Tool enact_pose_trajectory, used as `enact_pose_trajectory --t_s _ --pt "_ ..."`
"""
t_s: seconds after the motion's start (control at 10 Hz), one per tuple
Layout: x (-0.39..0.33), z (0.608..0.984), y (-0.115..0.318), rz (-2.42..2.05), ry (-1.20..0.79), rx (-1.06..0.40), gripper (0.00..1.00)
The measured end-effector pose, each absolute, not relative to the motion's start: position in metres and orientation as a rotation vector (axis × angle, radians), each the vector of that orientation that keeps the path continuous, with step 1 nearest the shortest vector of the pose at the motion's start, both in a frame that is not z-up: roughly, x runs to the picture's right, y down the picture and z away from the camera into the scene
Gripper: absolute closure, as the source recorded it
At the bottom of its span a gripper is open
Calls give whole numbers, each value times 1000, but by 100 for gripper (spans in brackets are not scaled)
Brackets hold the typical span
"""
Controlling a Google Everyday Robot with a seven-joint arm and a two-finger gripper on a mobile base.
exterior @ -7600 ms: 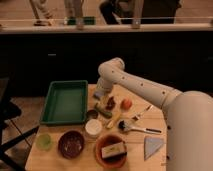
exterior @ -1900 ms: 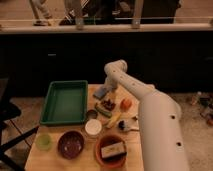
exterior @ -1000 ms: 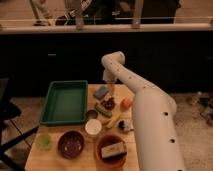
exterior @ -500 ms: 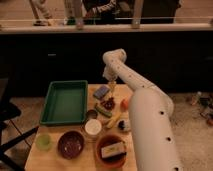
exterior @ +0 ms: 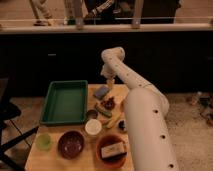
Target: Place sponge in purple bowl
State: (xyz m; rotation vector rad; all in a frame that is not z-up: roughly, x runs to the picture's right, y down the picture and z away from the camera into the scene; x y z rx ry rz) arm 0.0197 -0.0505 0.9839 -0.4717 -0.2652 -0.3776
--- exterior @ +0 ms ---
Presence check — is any blue sponge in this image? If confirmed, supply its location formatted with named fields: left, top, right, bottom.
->
left=93, top=86, right=110, bottom=100

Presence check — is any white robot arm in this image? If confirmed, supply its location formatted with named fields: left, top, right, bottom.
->
left=101, top=47, right=179, bottom=171

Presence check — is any orange bowl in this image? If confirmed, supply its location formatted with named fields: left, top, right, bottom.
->
left=96, top=134, right=127, bottom=169

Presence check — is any purple bowl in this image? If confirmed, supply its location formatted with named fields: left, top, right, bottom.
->
left=57, top=131, right=84, bottom=159

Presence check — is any brown pretzel toy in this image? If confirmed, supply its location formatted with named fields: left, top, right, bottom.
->
left=101, top=97, right=115, bottom=110

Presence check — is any orange tomato toy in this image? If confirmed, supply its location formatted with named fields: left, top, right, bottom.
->
left=120, top=100, right=124, bottom=112

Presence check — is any green cucumber toy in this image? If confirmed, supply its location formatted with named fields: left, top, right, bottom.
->
left=94, top=103, right=112, bottom=118

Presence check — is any yellow banana toy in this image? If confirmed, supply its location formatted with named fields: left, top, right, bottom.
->
left=106, top=113, right=121, bottom=129

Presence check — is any small dark metal cup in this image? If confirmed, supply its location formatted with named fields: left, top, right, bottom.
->
left=86, top=109, right=98, bottom=120

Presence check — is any black bristle brush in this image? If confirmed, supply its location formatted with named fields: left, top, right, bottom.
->
left=118, top=120, right=126, bottom=132

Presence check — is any white round container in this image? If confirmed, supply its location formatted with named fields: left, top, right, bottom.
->
left=84, top=119, right=102, bottom=137

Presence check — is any green plastic tray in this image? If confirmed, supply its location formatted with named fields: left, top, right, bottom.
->
left=40, top=80, right=88, bottom=126

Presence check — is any light green cup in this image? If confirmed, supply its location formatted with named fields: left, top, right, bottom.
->
left=36, top=134, right=52, bottom=150

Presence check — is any black chair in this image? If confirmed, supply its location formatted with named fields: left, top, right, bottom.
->
left=0, top=78, right=38, bottom=171

